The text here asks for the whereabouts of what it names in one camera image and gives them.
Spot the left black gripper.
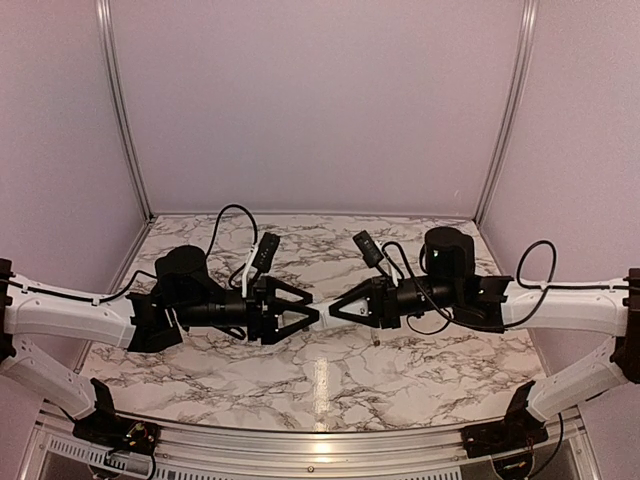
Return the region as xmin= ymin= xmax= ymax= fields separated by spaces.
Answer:
xmin=174 ymin=275 xmax=320 ymax=344

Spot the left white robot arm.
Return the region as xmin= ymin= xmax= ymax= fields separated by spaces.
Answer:
xmin=1 ymin=245 xmax=319 ymax=445

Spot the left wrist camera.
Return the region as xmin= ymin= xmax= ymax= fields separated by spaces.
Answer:
xmin=240 ymin=232 xmax=280 ymax=298

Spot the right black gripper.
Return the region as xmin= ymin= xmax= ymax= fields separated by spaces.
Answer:
xmin=330 ymin=273 xmax=461 ymax=328

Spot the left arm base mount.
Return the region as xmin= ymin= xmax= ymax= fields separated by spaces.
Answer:
xmin=73 ymin=378 xmax=160 ymax=456

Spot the front aluminium rail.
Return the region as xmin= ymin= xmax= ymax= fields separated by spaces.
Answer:
xmin=18 ymin=402 xmax=601 ymax=479

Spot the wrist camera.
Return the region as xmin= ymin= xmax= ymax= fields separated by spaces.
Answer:
xmin=353 ymin=230 xmax=404 ymax=287
xmin=240 ymin=232 xmax=280 ymax=298

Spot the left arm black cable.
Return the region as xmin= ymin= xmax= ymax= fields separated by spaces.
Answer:
xmin=94 ymin=202 xmax=259 ymax=306

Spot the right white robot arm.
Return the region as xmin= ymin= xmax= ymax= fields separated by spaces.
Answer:
xmin=320 ymin=227 xmax=639 ymax=448

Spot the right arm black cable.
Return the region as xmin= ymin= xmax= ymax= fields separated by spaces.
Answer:
xmin=379 ymin=239 xmax=640 ymax=339

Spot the white remote control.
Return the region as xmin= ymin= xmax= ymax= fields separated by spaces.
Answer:
xmin=277 ymin=299 xmax=368 ymax=331

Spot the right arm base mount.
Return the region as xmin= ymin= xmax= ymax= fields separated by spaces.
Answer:
xmin=461 ymin=381 xmax=549 ymax=458

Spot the aluminium frame post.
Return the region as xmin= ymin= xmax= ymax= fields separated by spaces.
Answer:
xmin=473 ymin=0 xmax=540 ymax=228
xmin=95 ymin=0 xmax=154 ymax=223

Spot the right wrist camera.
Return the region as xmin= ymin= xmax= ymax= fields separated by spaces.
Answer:
xmin=353 ymin=230 xmax=404 ymax=287

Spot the left aluminium frame post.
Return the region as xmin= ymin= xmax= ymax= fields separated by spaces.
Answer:
xmin=95 ymin=0 xmax=154 ymax=223

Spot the right aluminium frame post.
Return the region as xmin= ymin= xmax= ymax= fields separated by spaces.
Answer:
xmin=473 ymin=0 xmax=540 ymax=228

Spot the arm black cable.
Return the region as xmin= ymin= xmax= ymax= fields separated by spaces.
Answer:
xmin=94 ymin=202 xmax=259 ymax=306
xmin=379 ymin=239 xmax=640 ymax=339

